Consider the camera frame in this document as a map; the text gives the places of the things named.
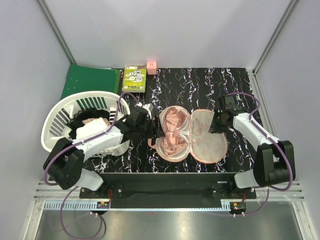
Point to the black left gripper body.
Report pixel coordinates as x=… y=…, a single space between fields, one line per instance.
x=146 y=130

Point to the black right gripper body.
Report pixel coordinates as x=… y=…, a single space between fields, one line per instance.
x=220 y=112

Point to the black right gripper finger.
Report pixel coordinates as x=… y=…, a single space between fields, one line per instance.
x=220 y=127
x=212 y=127

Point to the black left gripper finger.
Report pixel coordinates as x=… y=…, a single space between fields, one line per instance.
x=156 y=125
x=155 y=137

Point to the pink satin bra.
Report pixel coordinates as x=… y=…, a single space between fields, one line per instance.
x=175 y=125

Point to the pink mesh bra laundry bag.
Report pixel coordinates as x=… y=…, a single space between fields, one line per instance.
x=205 y=147

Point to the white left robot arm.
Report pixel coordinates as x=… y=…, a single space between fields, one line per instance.
x=65 y=162

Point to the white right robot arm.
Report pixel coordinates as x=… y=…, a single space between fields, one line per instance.
x=274 y=163

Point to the white bra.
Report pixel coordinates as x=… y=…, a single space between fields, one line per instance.
x=91 y=126

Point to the black lace bra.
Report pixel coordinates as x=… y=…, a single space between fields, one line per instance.
x=77 y=120

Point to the white plastic laundry basket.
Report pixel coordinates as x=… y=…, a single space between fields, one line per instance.
x=55 y=126

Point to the black patterned table mat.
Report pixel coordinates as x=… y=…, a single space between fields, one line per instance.
x=191 y=88

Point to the green card box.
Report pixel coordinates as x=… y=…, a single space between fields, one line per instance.
x=134 y=79

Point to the small pink box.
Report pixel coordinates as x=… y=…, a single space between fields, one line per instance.
x=151 y=67

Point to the green cutting mat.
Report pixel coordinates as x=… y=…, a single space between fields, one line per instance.
x=83 y=79

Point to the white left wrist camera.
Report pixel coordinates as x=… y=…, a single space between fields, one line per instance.
x=149 y=107

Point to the white slotted cable duct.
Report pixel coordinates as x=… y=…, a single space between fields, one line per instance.
x=77 y=205

